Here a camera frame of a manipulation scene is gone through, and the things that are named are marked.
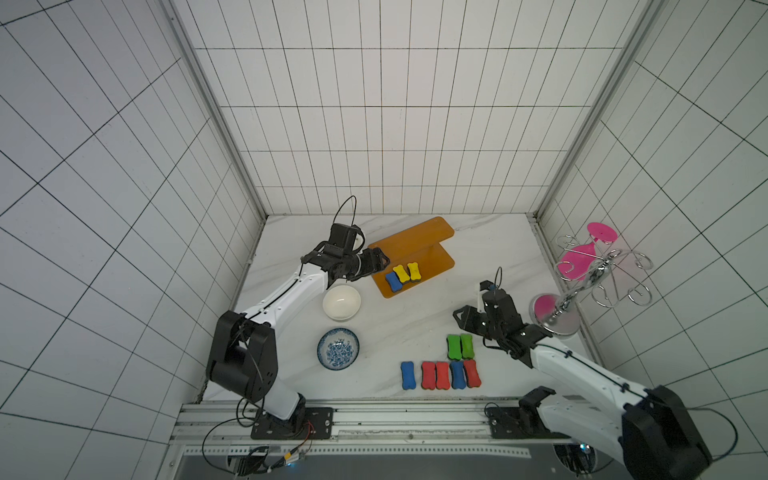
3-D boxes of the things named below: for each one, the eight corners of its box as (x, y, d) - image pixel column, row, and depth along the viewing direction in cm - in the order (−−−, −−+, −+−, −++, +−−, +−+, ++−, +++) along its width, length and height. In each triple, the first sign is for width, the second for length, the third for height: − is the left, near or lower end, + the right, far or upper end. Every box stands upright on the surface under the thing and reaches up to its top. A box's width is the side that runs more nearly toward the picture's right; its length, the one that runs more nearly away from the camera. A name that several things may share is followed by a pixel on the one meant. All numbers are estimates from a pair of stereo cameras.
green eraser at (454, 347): (448, 359, 85) (450, 356, 83) (446, 338, 89) (447, 334, 87) (460, 359, 85) (462, 356, 83) (457, 338, 89) (459, 334, 87)
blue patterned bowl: (313, 362, 84) (310, 357, 80) (330, 328, 90) (328, 322, 87) (350, 376, 81) (348, 371, 78) (364, 340, 88) (363, 335, 85)
